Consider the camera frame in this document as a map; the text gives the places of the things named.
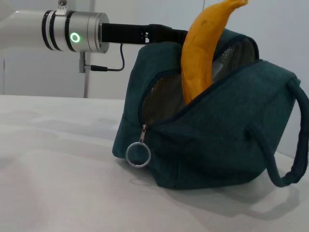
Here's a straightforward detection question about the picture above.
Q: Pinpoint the metal zipper pull ring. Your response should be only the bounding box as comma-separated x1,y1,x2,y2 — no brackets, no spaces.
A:
125,124,152,168

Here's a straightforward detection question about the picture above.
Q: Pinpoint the dark blue fabric lunch bag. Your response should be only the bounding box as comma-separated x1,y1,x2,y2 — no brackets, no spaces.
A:
112,28,309,189

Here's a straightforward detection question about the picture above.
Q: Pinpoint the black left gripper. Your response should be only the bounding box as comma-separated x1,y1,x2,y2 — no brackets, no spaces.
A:
101,23,189,44

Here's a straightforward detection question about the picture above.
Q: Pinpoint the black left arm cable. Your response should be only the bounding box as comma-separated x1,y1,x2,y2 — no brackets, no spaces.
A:
78,43,125,73

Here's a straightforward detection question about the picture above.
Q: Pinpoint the white tablecloth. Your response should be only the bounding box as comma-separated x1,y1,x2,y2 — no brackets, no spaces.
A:
0,94,309,232

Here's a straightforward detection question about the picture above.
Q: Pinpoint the yellow banana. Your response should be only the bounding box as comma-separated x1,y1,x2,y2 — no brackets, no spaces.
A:
181,0,249,106

